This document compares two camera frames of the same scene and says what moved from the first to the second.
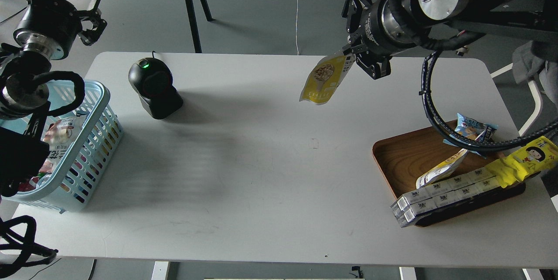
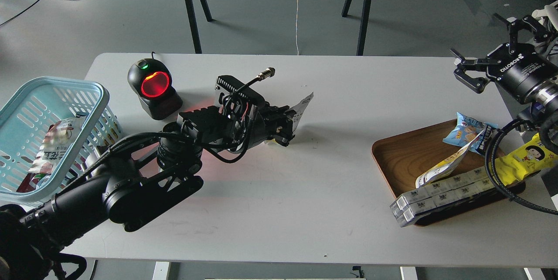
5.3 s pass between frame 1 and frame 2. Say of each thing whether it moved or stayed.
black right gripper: moved
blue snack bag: stayed
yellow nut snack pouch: moved
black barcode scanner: stayed
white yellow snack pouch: stayed
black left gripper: moved
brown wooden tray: stayed
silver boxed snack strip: stayed
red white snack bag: stayed
